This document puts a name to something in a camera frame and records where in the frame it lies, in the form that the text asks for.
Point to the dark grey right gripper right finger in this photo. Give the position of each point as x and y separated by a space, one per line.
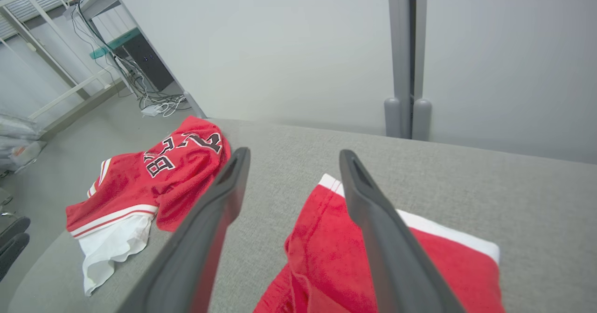
396 257

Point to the white power strip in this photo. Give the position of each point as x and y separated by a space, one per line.
151 110

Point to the red shorts white trim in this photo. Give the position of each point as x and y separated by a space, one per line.
326 257

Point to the clear plastic bag pile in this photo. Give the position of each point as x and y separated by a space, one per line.
18 135

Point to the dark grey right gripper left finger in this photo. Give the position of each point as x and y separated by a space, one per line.
196 247

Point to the white metal rack frame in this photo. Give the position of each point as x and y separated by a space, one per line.
70 96

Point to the grey partition end frame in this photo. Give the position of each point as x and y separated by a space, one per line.
193 104

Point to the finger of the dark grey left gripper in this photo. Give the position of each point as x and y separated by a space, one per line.
11 254
11 229

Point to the red basketball jersey white sleeves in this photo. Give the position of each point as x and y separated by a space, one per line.
140 187

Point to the grey partition joint post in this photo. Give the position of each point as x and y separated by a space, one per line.
400 47

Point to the black computer tower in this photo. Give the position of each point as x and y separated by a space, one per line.
149 66

